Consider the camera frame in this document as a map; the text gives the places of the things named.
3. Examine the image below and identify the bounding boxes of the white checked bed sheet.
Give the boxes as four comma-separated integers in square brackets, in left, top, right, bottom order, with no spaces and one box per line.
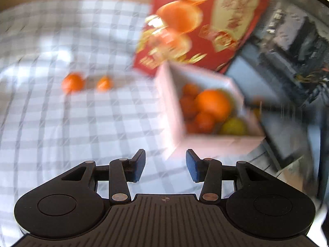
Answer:
[0,0,283,237]

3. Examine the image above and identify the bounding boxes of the mandarin orange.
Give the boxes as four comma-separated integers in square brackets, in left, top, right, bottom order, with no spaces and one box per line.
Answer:
[194,112,216,133]
[97,76,113,92]
[179,95,198,120]
[185,122,199,135]
[62,72,86,93]
[182,83,201,97]
[195,90,232,122]

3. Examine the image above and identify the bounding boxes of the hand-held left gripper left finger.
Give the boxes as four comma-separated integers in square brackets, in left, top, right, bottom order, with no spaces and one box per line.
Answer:
[60,149,146,207]

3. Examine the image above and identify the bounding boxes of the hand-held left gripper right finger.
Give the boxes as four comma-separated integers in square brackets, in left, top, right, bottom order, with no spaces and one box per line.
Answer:
[186,149,270,203]

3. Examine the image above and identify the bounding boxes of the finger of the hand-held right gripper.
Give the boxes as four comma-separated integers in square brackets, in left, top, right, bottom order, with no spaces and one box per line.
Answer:
[243,100,293,114]

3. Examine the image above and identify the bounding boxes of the pink cardboard box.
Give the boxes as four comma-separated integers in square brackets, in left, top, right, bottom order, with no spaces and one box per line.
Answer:
[155,63,266,160]

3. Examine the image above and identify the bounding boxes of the grey panel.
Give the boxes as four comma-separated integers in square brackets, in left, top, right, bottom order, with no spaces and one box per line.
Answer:
[226,55,283,106]

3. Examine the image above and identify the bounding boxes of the red printed carton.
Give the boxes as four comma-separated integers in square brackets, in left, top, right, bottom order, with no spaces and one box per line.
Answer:
[132,0,271,78]

